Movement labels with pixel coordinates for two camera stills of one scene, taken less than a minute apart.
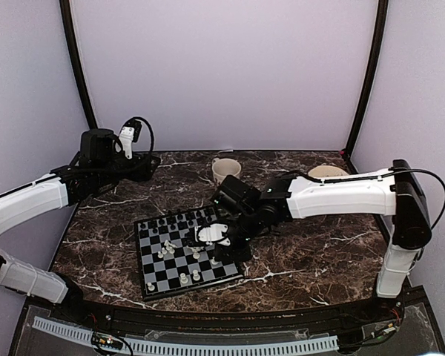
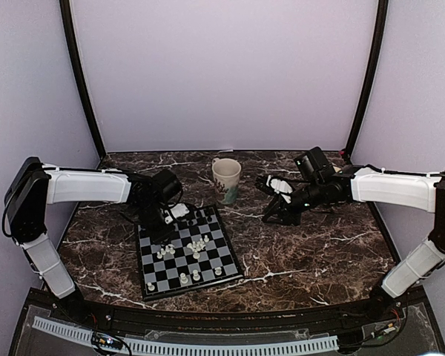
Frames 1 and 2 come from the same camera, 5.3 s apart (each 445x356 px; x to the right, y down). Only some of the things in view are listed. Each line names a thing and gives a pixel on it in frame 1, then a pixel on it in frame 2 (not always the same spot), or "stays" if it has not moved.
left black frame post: (76, 62) stays
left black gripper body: (107, 172) to (147, 217)
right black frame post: (382, 15) stays
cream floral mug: (222, 167) stays
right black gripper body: (250, 227) to (315, 195)
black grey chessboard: (168, 265) stays
